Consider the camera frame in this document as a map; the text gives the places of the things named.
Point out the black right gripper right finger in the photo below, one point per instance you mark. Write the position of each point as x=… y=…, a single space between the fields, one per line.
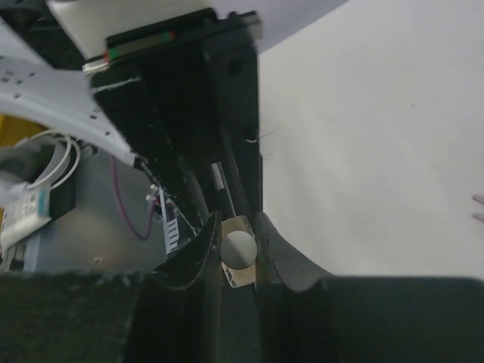
x=306 y=314

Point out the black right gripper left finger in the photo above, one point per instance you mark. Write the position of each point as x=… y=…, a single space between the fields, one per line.
x=167 y=315

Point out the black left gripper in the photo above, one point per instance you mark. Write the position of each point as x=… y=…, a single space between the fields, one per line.
x=197 y=68

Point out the nail polish bottle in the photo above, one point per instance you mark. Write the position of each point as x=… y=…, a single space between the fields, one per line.
x=238 y=278

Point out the white nail polish cap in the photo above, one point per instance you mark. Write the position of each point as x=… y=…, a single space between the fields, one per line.
x=238 y=250

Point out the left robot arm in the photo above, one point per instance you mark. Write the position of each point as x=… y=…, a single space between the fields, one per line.
x=49 y=49

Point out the left white cable duct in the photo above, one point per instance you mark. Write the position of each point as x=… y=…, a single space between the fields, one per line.
x=170 y=218

